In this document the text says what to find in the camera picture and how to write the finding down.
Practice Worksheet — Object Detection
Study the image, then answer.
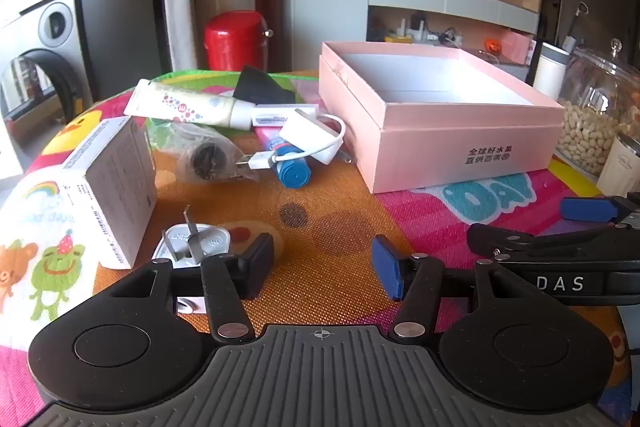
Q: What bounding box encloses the red pot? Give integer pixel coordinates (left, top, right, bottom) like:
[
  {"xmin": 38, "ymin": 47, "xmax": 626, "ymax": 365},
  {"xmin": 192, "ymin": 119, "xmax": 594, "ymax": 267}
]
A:
[{"xmin": 202, "ymin": 11, "xmax": 275, "ymax": 72}]

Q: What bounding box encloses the white charger with cable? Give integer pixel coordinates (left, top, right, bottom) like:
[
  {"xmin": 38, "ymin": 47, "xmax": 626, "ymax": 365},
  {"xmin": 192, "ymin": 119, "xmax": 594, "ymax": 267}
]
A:
[{"xmin": 235, "ymin": 108, "xmax": 351, "ymax": 172}]

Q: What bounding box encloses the white tumble dryer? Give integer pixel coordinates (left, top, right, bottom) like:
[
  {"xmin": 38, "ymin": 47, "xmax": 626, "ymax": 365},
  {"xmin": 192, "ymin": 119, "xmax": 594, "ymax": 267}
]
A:
[{"xmin": 0, "ymin": 0, "xmax": 85, "ymax": 54}]

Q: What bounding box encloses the pink bag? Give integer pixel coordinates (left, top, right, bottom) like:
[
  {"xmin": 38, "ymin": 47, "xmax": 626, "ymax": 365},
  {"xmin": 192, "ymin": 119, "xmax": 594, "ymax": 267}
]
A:
[{"xmin": 501, "ymin": 30, "xmax": 537, "ymax": 66}]

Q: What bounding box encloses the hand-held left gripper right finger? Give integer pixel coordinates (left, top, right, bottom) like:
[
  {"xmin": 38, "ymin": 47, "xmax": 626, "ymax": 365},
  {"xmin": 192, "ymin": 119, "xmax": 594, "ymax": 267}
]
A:
[{"xmin": 371, "ymin": 234, "xmax": 556, "ymax": 342}]

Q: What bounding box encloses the small white box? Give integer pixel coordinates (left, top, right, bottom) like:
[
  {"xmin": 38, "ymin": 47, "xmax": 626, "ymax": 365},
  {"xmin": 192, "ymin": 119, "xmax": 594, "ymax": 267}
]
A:
[{"xmin": 251, "ymin": 104, "xmax": 321, "ymax": 128}]

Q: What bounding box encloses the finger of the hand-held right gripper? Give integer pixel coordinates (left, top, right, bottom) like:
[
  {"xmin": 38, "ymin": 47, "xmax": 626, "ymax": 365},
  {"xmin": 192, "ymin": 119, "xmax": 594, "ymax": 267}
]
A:
[
  {"xmin": 560, "ymin": 193, "xmax": 640, "ymax": 225},
  {"xmin": 466, "ymin": 222, "xmax": 620, "ymax": 260}
]

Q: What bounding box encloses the cream squeeze tube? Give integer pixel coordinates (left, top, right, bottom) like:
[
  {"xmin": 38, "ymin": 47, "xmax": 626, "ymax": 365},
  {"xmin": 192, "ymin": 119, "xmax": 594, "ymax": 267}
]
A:
[{"xmin": 123, "ymin": 79, "xmax": 256, "ymax": 131}]

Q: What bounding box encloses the blue capped tube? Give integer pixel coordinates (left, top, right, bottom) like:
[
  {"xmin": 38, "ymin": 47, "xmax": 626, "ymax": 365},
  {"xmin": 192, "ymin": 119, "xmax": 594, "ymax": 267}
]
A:
[{"xmin": 255, "ymin": 127, "xmax": 313, "ymax": 188}]

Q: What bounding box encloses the black cloth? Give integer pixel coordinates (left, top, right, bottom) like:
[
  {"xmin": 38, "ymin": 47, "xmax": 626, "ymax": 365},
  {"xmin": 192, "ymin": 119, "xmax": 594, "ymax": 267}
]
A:
[{"xmin": 232, "ymin": 66, "xmax": 296, "ymax": 105}]

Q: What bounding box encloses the white router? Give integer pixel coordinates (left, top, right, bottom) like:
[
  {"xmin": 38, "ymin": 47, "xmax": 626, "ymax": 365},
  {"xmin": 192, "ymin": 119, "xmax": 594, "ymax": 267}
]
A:
[{"xmin": 398, "ymin": 18, "xmax": 441, "ymax": 42}]

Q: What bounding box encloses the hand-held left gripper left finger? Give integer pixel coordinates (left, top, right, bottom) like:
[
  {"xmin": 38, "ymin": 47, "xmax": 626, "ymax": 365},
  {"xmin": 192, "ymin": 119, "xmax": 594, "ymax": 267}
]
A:
[{"xmin": 102, "ymin": 233, "xmax": 275, "ymax": 344}]

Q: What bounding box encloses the white printed carton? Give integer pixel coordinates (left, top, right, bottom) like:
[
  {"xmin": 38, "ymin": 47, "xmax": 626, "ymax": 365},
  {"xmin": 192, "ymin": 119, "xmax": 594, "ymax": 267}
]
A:
[{"xmin": 61, "ymin": 117, "xmax": 158, "ymax": 270}]

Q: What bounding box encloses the pink cardboard box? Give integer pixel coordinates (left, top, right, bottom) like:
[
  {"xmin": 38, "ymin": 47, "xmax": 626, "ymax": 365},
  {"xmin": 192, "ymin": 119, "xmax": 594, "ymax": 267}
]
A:
[{"xmin": 318, "ymin": 41, "xmax": 566, "ymax": 194}]

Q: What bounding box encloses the glass jar of nuts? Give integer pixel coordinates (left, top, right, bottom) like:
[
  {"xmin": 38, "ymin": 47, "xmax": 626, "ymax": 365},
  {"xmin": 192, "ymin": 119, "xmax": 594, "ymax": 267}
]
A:
[{"xmin": 557, "ymin": 39, "xmax": 640, "ymax": 180}]

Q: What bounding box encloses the colourful cartoon table mat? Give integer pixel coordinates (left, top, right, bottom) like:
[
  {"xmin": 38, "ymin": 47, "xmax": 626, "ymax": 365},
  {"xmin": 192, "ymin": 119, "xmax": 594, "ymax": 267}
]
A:
[{"xmin": 0, "ymin": 69, "xmax": 640, "ymax": 408}]

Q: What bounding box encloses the white washing machine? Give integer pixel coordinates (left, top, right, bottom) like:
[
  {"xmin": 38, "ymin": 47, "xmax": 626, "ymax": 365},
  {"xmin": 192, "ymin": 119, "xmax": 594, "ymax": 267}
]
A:
[{"xmin": 0, "ymin": 47, "xmax": 96, "ymax": 148}]

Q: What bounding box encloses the white plug adapter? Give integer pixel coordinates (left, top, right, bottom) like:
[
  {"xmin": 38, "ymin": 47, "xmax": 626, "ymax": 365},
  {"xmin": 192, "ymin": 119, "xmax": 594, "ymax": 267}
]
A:
[{"xmin": 151, "ymin": 205, "xmax": 231, "ymax": 268}]

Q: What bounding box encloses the white insulated bottle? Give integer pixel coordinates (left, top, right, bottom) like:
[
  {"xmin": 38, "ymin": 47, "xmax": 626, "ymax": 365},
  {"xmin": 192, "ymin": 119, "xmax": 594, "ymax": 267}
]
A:
[{"xmin": 532, "ymin": 41, "xmax": 572, "ymax": 102}]

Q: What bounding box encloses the white cup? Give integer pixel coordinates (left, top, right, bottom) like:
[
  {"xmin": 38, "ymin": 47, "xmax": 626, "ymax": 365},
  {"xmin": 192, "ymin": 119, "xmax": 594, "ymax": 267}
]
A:
[{"xmin": 596, "ymin": 132, "xmax": 640, "ymax": 198}]

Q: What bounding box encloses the clear bag with black item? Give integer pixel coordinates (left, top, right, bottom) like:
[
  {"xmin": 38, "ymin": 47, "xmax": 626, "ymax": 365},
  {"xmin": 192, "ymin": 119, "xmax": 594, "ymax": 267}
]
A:
[{"xmin": 150, "ymin": 119, "xmax": 261, "ymax": 185}]

